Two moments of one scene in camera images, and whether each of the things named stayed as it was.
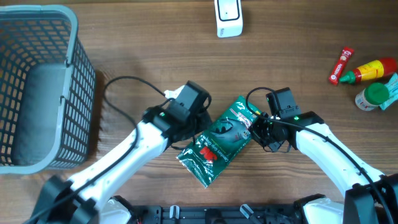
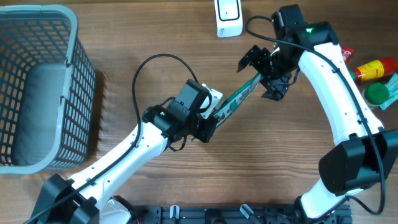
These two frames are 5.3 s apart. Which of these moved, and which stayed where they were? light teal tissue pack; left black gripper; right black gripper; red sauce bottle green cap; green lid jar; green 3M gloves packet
Moved: right black gripper; green 3M gloves packet
Stayed: green lid jar; red sauce bottle green cap; light teal tissue pack; left black gripper
